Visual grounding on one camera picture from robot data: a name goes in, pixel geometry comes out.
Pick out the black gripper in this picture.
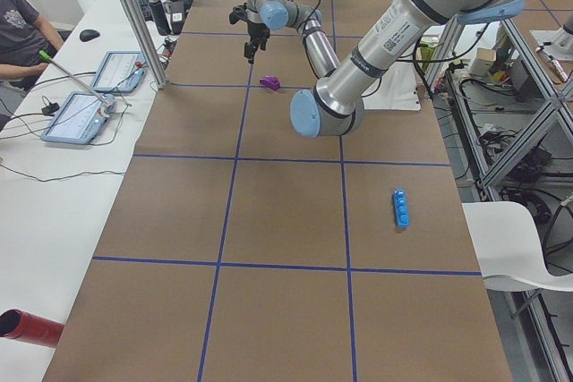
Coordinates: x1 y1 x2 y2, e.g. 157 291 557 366
244 21 270 64

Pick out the purple trapezoid block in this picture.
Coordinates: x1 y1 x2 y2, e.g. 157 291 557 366
259 75 281 91

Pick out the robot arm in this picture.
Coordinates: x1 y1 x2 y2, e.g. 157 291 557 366
229 0 526 138

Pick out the black water bottle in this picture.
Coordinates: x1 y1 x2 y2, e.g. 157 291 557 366
148 0 171 36

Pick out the far teach pendant tablet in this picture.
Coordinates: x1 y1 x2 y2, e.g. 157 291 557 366
90 51 146 93

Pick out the teach pendant tablet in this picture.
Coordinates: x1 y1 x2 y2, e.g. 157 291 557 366
90 51 146 93
40 92 115 145

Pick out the black computer mouse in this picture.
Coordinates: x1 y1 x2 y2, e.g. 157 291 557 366
79 29 100 42

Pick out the near teach pendant tablet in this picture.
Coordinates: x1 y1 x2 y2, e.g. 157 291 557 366
40 92 115 145

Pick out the long blue studded brick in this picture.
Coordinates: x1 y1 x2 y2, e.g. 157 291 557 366
392 189 410 229

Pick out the seated person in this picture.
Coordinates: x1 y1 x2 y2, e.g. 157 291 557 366
1 0 64 91

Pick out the white chair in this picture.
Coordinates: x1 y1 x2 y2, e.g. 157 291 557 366
462 201 572 293

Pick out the red cylinder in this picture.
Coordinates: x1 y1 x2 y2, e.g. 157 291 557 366
1 309 64 348

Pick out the aluminium frame post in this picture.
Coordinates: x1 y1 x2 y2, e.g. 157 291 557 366
120 0 167 89

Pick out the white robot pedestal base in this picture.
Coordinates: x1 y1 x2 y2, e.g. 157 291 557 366
363 62 421 111

